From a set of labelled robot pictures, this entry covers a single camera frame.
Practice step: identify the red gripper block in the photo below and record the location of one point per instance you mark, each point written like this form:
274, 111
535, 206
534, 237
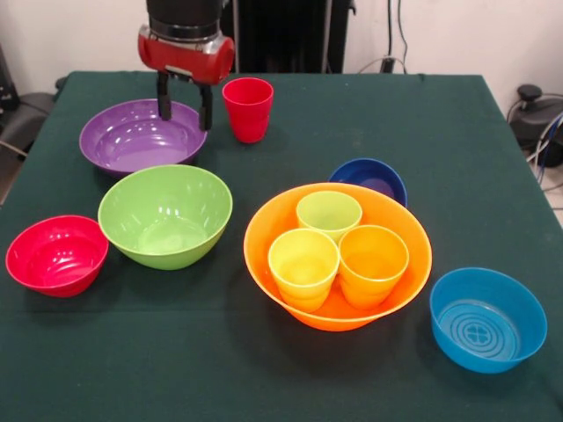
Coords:
184, 61

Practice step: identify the large orange bowl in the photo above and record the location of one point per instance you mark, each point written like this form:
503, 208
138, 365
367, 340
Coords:
259, 250

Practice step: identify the light green cup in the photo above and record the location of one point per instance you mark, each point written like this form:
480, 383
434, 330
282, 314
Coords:
327, 215

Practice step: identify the yellow cup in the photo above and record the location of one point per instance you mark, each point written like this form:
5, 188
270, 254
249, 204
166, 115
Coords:
303, 285

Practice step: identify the orange cup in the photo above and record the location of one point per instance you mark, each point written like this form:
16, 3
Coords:
371, 285

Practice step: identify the red-pink cup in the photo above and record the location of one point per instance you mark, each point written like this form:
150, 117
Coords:
248, 118

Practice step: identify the purple bowl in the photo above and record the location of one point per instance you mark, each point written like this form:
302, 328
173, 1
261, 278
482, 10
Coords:
132, 145

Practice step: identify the light green bowl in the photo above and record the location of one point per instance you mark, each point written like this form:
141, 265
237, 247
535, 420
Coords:
163, 211

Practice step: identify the black metal stand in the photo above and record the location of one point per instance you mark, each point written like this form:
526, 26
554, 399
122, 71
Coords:
6, 88

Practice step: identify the dark blue bowl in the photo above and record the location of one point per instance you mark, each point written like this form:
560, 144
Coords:
365, 169

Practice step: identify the red-pink bowl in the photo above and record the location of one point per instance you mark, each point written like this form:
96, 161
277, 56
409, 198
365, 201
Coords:
57, 255

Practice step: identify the dark green tablecloth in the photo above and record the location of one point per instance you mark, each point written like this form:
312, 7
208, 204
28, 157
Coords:
220, 387

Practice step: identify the light blue bowl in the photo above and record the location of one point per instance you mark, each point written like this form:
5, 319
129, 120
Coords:
532, 316

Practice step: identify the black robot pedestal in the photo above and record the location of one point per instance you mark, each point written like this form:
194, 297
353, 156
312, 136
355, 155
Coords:
290, 35

